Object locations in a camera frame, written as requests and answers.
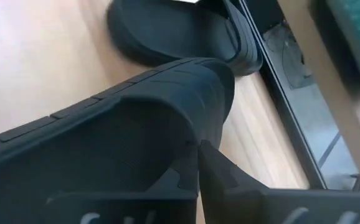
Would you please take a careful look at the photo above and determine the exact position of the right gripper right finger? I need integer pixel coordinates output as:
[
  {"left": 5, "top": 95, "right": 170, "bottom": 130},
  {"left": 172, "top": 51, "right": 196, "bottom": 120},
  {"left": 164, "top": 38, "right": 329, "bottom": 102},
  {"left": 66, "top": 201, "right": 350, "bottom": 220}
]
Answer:
[{"left": 198, "top": 139, "right": 270, "bottom": 224}]

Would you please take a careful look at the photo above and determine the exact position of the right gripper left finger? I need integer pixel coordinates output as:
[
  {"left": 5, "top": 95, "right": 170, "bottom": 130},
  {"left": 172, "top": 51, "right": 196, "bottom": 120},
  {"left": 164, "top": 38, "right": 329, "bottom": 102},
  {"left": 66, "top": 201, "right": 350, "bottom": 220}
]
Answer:
[{"left": 148, "top": 143, "right": 200, "bottom": 200}]

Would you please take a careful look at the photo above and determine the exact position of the dark rubber slide sandal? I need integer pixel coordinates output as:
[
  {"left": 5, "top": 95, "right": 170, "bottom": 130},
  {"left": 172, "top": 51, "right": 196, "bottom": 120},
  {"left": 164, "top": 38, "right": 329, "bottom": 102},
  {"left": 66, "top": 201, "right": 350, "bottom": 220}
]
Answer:
[
  {"left": 107, "top": 0, "right": 264, "bottom": 77},
  {"left": 0, "top": 57, "right": 236, "bottom": 224}
]

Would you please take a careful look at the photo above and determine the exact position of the black aluminium rig frame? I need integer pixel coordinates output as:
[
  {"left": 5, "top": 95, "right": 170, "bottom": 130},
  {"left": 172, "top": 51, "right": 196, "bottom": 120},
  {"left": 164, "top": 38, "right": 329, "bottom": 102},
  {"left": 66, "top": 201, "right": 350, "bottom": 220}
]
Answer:
[{"left": 237, "top": 0, "right": 328, "bottom": 190}]

